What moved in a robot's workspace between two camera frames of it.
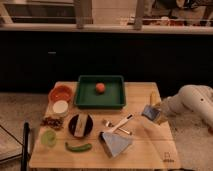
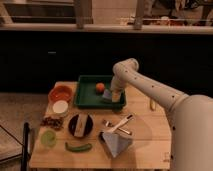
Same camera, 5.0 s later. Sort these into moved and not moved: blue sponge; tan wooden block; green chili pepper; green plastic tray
Moved: blue sponge
Not moved: tan wooden block; green plastic tray; green chili pepper
